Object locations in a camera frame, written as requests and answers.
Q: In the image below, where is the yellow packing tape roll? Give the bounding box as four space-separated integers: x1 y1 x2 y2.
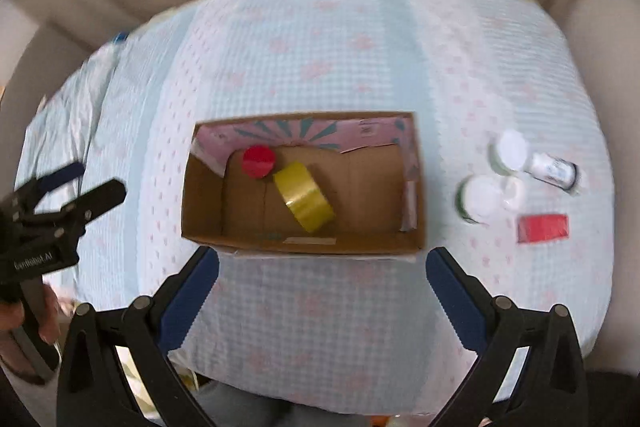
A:
273 161 335 233

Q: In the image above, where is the red capped white jar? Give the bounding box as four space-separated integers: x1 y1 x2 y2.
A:
241 145 277 180

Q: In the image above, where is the brown cardboard box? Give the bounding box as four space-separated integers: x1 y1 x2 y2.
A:
181 112 426 257

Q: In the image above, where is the person left hand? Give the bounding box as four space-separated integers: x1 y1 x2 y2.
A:
0 284 60 345

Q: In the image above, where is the red rectangular box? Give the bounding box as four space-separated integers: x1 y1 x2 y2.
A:
518 213 570 244

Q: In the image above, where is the white bottle blue print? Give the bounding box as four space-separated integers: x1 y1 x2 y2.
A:
525 153 579 192

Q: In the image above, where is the small white cap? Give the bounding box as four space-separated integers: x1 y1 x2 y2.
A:
501 176 526 211

